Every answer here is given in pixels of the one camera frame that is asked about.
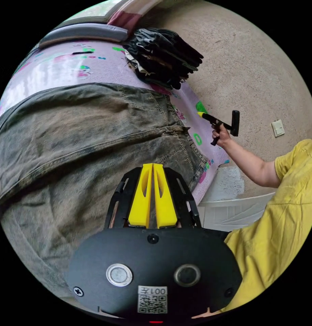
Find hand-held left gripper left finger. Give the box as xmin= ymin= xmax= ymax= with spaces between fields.
xmin=128 ymin=163 xmax=153 ymax=229

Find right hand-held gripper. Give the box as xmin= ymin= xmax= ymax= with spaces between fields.
xmin=196 ymin=111 xmax=233 ymax=146

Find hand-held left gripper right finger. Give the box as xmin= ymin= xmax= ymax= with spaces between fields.
xmin=153 ymin=163 xmax=178 ymax=229

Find brown black jeans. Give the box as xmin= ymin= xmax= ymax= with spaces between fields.
xmin=0 ymin=82 xmax=210 ymax=299

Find person's right forearm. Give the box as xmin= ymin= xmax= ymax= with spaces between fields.
xmin=221 ymin=139 xmax=283 ymax=189

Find person's right hand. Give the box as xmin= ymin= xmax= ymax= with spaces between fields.
xmin=212 ymin=124 xmax=232 ymax=149

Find pile of clothes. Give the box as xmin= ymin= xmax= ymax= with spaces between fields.
xmin=122 ymin=28 xmax=204 ymax=90

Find person's body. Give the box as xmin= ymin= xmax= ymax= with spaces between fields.
xmin=218 ymin=137 xmax=312 ymax=314

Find grey pillow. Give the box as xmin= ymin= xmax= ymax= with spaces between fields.
xmin=39 ymin=23 xmax=129 ymax=49

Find window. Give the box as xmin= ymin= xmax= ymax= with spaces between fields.
xmin=65 ymin=0 xmax=127 ymax=26

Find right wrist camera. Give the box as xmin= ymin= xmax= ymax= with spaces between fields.
xmin=230 ymin=110 xmax=240 ymax=137

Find white wall switch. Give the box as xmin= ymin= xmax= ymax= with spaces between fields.
xmin=271 ymin=119 xmax=286 ymax=138

